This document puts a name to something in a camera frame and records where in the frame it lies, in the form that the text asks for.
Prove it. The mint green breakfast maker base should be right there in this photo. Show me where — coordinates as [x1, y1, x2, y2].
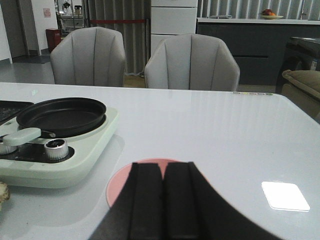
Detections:
[0, 107, 119, 189]

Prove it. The red bin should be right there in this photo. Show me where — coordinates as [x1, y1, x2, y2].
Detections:
[45, 28, 62, 53]

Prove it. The beige cushion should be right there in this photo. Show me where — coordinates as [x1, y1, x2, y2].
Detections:
[281, 69, 320, 122]

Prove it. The grey upholstered chair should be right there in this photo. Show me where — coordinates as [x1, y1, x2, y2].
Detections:
[144, 34, 240, 91]
[50, 26, 126, 87]

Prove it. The bread slice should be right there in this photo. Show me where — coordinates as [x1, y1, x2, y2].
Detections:
[0, 181, 11, 210]

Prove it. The left grey upholstered chair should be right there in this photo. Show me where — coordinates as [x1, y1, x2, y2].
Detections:
[50, 26, 126, 87]

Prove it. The silver control knob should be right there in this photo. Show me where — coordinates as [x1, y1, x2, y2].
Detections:
[44, 138, 69, 161]
[0, 134, 18, 155]

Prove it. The left silver control knob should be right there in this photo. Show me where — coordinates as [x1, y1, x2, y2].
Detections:
[0, 134, 18, 155]

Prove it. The fruit bowl on counter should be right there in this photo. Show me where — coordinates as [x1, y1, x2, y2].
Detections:
[260, 9, 283, 20]

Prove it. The dark grey sideboard counter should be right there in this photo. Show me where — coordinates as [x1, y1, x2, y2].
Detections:
[196, 18, 320, 86]

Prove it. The black round frying pan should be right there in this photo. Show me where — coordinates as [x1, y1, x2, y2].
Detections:
[16, 97, 107, 139]

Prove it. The right silver control knob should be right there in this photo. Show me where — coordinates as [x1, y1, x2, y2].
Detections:
[44, 138, 69, 161]

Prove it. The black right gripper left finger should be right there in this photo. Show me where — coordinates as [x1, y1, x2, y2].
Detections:
[89, 163, 163, 240]

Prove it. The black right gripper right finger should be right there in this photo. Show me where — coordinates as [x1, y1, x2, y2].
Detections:
[164, 162, 278, 240]

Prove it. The right grey upholstered chair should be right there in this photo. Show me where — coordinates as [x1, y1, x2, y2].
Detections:
[144, 34, 240, 91]

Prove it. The white refrigerator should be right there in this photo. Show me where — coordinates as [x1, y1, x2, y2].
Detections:
[150, 0, 198, 54]

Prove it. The pink bowl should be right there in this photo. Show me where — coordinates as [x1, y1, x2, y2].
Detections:
[105, 158, 181, 207]

